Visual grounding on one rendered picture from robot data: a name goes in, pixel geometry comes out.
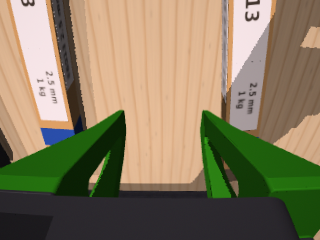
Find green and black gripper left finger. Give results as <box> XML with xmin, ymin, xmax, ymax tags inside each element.
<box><xmin>0</xmin><ymin>110</ymin><xmax>126</xmax><ymax>197</ymax></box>

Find tan cardboard box with blue bands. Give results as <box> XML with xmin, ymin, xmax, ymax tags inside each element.
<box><xmin>6</xmin><ymin>0</ymin><xmax>83</xmax><ymax>147</ymax></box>

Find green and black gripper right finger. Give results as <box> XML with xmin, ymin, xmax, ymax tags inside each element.
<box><xmin>200</xmin><ymin>110</ymin><xmax>320</xmax><ymax>239</ymax></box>

